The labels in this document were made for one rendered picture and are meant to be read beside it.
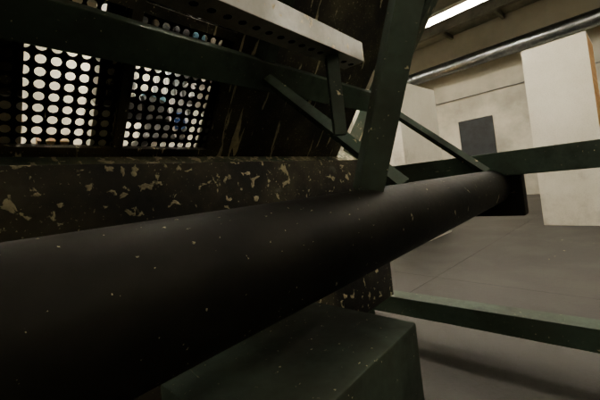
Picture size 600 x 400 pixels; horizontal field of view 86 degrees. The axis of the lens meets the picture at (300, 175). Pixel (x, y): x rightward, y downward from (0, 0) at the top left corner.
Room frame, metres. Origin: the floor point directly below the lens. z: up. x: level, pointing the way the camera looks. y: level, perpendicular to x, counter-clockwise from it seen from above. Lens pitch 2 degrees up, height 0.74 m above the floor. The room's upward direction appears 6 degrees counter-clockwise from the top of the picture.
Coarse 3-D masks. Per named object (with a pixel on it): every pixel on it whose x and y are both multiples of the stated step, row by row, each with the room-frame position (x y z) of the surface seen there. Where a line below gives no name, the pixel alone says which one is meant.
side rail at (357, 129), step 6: (432, 0) 1.35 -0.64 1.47; (432, 6) 1.38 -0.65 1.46; (426, 12) 1.37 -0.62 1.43; (426, 18) 1.39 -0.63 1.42; (426, 24) 1.42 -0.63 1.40; (420, 30) 1.41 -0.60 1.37; (420, 36) 1.43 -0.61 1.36; (414, 48) 1.46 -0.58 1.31; (360, 114) 1.62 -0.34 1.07; (360, 120) 1.62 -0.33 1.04; (354, 126) 1.64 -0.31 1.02; (360, 126) 1.62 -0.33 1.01; (354, 132) 1.64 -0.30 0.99; (360, 132) 1.62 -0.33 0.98; (360, 138) 1.63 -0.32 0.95
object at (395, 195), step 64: (0, 192) 0.54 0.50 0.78; (64, 192) 0.60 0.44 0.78; (128, 192) 0.69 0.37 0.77; (192, 192) 0.80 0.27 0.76; (256, 192) 0.95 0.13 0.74; (320, 192) 1.17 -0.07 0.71; (384, 192) 0.53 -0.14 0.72; (448, 192) 0.70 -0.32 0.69; (512, 192) 1.19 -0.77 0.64; (0, 256) 0.19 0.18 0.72; (64, 256) 0.20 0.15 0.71; (128, 256) 0.22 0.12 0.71; (192, 256) 0.25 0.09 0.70; (256, 256) 0.29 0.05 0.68; (320, 256) 0.35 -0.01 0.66; (384, 256) 0.47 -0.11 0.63; (0, 320) 0.17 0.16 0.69; (64, 320) 0.18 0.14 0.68; (128, 320) 0.20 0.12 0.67; (192, 320) 0.23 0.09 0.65; (256, 320) 0.29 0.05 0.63; (320, 320) 0.54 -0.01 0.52; (384, 320) 0.51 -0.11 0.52; (448, 320) 1.38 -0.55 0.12; (512, 320) 1.22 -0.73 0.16; (576, 320) 1.14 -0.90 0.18; (0, 384) 0.16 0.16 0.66; (64, 384) 0.18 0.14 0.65; (128, 384) 0.21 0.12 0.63; (192, 384) 0.39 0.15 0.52; (256, 384) 0.38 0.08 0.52; (320, 384) 0.37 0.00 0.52; (384, 384) 0.41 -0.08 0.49
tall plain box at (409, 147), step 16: (416, 96) 3.63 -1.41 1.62; (432, 96) 3.91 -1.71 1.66; (416, 112) 3.60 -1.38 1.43; (432, 112) 3.87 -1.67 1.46; (400, 128) 3.34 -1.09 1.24; (432, 128) 3.84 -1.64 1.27; (400, 144) 3.36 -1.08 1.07; (416, 144) 3.54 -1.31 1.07; (432, 144) 3.80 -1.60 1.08; (400, 160) 3.38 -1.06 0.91; (416, 160) 3.51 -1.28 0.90; (432, 160) 3.77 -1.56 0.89
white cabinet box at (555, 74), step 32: (544, 64) 3.61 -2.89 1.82; (576, 64) 3.42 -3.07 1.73; (544, 96) 3.64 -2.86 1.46; (576, 96) 3.44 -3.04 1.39; (544, 128) 3.67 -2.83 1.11; (576, 128) 3.47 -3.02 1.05; (544, 192) 3.73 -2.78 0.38; (576, 192) 3.52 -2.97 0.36; (544, 224) 3.76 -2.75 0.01; (576, 224) 3.55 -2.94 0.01
